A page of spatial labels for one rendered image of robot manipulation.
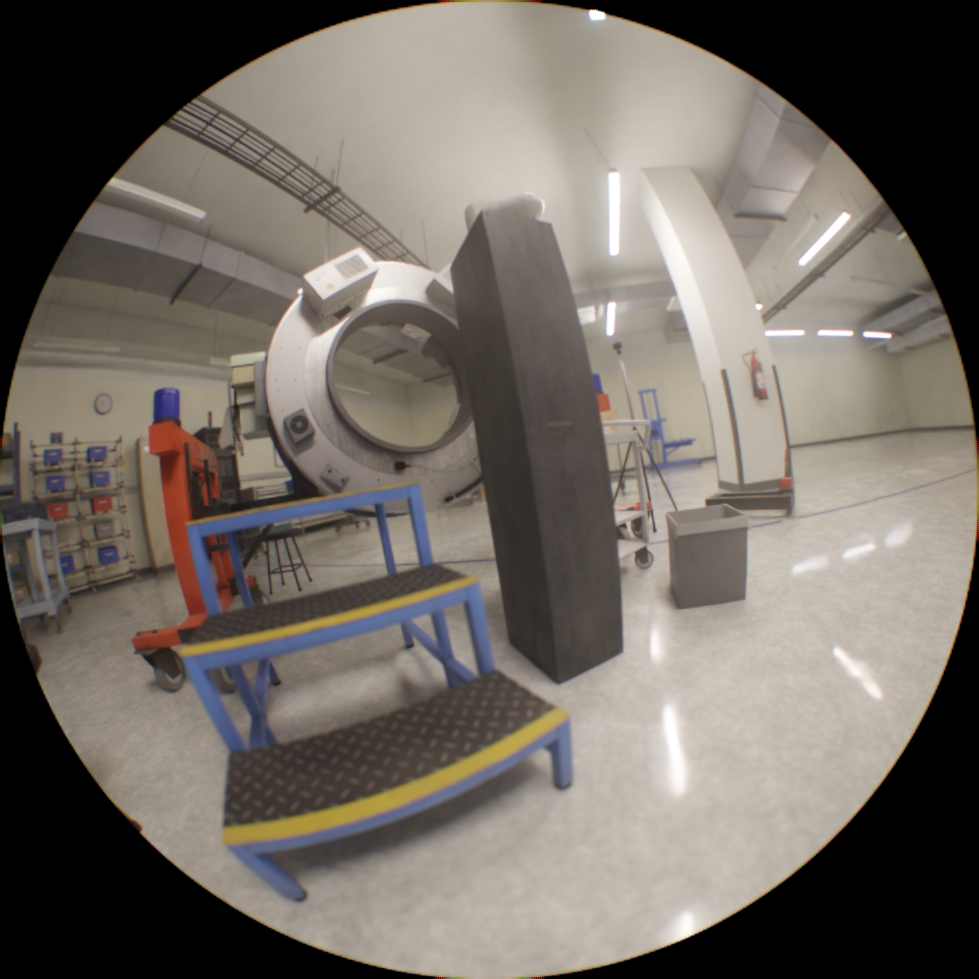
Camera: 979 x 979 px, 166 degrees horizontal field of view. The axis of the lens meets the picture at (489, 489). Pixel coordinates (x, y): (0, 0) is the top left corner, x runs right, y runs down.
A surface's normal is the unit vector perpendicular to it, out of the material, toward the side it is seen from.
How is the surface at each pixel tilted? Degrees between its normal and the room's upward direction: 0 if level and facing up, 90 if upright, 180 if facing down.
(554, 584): 90
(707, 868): 0
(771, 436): 90
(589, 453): 90
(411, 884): 0
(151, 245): 90
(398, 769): 0
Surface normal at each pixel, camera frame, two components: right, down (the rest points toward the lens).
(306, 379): 0.53, -0.04
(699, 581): -0.36, 0.11
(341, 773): -0.16, -0.99
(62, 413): 0.94, -0.14
